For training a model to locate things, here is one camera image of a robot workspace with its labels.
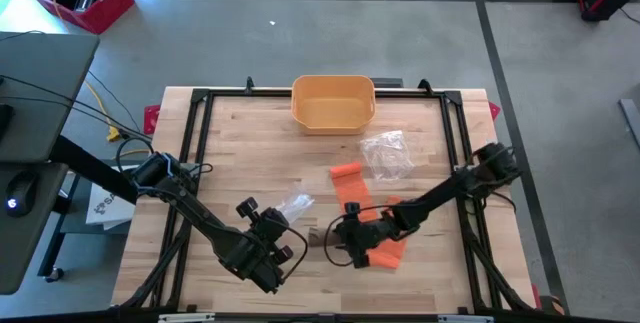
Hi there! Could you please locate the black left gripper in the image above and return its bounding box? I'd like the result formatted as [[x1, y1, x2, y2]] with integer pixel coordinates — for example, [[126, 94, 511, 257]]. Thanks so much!
[[235, 196, 297, 269]]

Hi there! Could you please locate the yellow cable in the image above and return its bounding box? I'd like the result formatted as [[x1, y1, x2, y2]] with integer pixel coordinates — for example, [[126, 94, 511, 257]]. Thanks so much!
[[82, 79, 154, 160]]

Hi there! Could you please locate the black caster wheel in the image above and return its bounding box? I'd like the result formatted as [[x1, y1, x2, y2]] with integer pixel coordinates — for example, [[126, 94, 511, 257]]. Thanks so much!
[[43, 266, 66, 284]]

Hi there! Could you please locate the clear plastic bag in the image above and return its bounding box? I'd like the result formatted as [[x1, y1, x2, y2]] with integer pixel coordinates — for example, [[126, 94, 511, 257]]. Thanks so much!
[[358, 129, 417, 183], [273, 184, 317, 225]]

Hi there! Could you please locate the black computer mouse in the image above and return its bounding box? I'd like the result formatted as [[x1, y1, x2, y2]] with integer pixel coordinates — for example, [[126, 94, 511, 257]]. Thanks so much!
[[3, 169, 40, 219]]

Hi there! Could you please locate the black desk beam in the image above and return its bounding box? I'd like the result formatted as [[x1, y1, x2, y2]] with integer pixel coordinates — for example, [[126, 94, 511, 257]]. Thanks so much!
[[49, 135, 144, 205]]

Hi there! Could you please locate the silver bracket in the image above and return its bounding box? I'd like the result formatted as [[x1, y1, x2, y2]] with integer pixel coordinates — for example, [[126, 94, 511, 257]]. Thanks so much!
[[437, 314, 495, 323], [157, 312, 216, 323]]

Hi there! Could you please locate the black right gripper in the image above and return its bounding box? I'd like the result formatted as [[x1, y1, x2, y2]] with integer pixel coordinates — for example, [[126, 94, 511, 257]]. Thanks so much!
[[332, 201, 401, 270]]

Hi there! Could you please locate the yellow plastic bin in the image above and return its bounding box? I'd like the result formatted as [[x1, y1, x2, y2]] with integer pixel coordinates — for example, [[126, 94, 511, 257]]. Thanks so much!
[[290, 73, 377, 137]]

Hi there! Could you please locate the black aluminium table frame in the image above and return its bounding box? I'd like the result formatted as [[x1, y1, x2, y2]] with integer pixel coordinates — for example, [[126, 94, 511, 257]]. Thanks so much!
[[110, 76, 537, 317]]

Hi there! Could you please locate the dark grey desk top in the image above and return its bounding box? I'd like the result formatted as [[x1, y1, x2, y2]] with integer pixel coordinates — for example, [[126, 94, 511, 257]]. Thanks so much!
[[0, 161, 70, 297]]

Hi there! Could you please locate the white printed box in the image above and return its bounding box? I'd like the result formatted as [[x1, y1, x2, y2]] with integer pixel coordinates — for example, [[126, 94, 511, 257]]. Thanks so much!
[[84, 179, 140, 232]]

